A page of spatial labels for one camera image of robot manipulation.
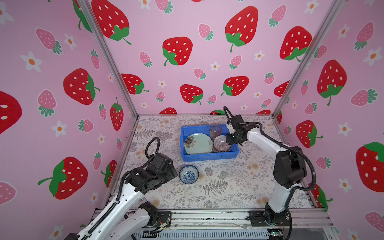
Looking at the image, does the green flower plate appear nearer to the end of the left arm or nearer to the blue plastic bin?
the blue plastic bin

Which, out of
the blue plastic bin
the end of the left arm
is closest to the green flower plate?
the blue plastic bin

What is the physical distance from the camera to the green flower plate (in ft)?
3.19
